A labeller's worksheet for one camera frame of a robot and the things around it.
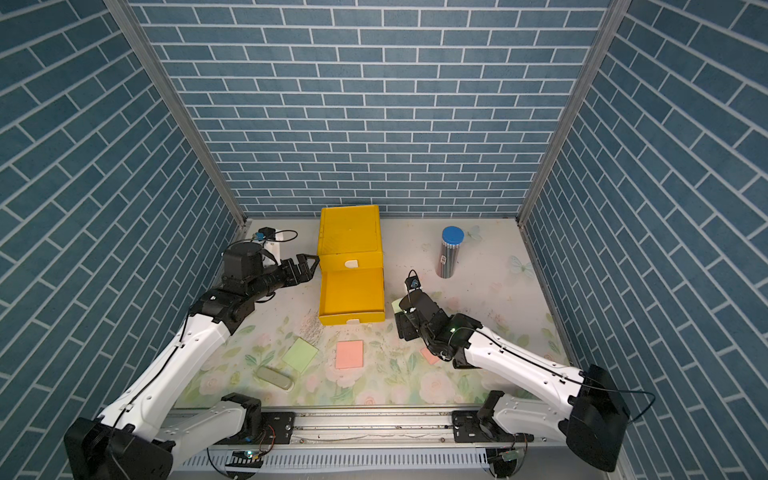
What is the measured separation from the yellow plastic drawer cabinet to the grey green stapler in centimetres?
19

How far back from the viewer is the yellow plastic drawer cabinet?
33.3 inches

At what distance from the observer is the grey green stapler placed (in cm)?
80
